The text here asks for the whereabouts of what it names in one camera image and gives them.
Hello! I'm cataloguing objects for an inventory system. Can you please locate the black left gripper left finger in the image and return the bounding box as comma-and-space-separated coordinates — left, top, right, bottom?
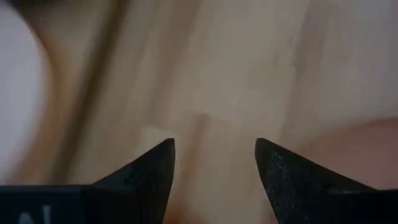
0, 138, 176, 224

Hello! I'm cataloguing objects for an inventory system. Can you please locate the salmon round plate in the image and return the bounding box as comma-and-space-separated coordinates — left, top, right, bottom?
279, 116, 398, 191

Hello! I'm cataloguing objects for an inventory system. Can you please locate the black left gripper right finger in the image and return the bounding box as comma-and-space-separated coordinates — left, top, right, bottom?
254, 138, 398, 224

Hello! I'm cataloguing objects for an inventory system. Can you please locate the grey round plate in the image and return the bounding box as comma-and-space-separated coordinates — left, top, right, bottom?
0, 2, 50, 185

